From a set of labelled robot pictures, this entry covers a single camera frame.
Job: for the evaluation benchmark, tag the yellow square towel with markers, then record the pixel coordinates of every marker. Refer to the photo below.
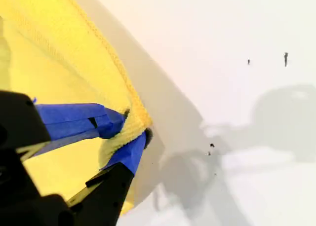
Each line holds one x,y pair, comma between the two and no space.
61,63

